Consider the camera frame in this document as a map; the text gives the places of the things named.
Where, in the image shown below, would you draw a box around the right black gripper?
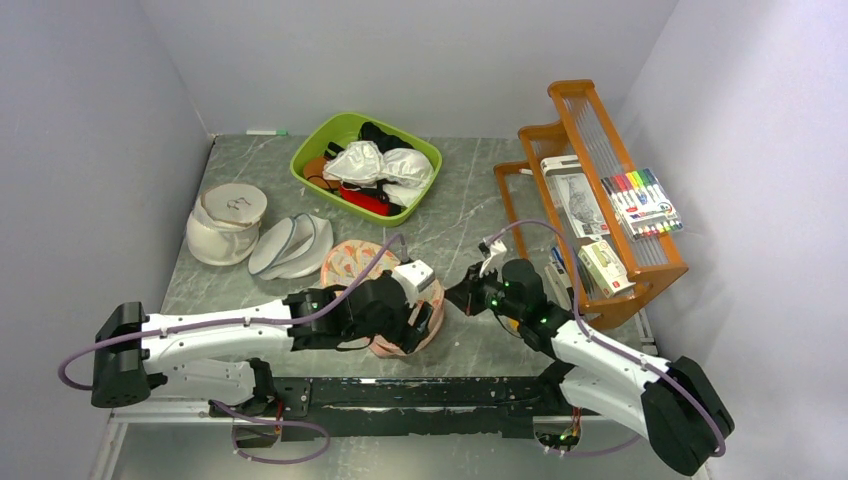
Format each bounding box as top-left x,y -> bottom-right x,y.
443,261 -> 524,322

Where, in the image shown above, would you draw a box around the floral mesh laundry bag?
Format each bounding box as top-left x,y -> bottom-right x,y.
320,239 -> 446,359

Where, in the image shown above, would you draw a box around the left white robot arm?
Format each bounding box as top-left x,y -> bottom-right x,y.
91,270 -> 434,416

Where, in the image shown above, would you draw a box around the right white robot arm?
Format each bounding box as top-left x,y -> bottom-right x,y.
445,259 -> 735,475

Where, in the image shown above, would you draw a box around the white mesh laundry bag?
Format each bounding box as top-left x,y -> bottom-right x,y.
248,213 -> 334,281

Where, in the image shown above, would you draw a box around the white bra in bin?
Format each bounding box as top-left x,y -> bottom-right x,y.
322,141 -> 436,208

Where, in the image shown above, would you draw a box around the white cylindrical laundry bag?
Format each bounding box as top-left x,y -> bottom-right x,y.
185,183 -> 268,266

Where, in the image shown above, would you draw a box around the red garment in bin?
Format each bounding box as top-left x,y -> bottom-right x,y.
339,186 -> 392,216

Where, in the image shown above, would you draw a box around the small white green box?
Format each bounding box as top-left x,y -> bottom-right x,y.
578,240 -> 635,298

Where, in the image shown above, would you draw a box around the green plastic bin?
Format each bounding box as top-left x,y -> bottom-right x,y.
289,112 -> 443,227

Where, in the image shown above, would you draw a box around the orange wooden rack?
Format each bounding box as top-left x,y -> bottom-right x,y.
494,80 -> 689,330

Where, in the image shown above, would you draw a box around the black garment in bin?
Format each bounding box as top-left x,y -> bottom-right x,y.
358,122 -> 413,154

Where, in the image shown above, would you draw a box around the coloured marker pack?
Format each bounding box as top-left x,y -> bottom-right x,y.
601,168 -> 684,241

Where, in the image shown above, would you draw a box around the green white marker pen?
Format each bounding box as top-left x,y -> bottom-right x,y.
245,129 -> 289,136

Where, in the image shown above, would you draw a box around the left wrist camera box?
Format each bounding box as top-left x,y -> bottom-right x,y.
391,260 -> 435,306

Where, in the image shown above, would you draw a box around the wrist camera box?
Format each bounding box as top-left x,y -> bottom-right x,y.
391,260 -> 435,306
478,239 -> 508,277

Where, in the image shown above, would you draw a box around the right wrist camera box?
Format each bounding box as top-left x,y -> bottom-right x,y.
478,239 -> 508,277

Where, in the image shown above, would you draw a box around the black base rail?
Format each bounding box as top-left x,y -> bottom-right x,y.
233,374 -> 572,441

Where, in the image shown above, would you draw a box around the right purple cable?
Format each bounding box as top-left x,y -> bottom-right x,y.
486,219 -> 727,460

